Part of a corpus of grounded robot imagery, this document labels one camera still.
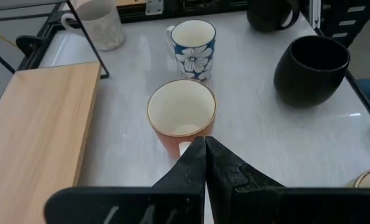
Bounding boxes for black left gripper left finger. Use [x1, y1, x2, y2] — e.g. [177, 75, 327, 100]
[44, 136, 207, 224]

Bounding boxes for wooden shelf black metal frame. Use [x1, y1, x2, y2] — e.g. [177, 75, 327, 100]
[0, 0, 110, 224]

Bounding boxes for grey patterned mug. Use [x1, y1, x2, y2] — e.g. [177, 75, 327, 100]
[60, 0, 126, 52]

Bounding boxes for black device white stripes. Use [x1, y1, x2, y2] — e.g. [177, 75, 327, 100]
[321, 0, 370, 48]

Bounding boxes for blue white floral mug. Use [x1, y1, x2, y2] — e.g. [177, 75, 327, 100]
[164, 19, 217, 81]

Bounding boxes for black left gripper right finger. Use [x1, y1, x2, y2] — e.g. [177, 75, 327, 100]
[205, 136, 370, 224]

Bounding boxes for wooden side board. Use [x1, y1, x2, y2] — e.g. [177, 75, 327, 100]
[116, 0, 147, 7]

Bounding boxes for silver corner bracket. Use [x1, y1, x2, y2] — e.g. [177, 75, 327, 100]
[145, 0, 164, 16]

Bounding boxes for black mug red interior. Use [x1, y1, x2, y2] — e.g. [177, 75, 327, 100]
[246, 0, 300, 33]

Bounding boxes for orange mug cream interior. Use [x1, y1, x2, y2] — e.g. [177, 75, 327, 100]
[146, 78, 217, 161]

